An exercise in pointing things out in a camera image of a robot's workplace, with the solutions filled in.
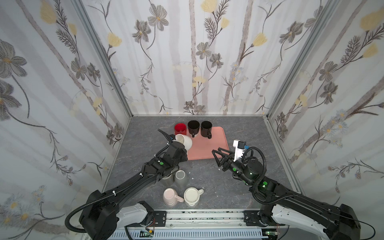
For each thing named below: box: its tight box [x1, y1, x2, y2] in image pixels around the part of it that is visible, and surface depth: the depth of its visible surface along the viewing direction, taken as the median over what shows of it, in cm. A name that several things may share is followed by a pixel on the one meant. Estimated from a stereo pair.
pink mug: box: [163, 188, 185, 207], surface depth 75 cm
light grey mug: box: [174, 169, 189, 187], surface depth 81 cm
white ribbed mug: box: [172, 133, 193, 151], surface depth 84 cm
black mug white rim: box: [200, 120, 213, 140], surface depth 104 cm
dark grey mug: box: [161, 173, 175, 187], surface depth 85 cm
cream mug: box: [183, 187, 205, 207], surface depth 77 cm
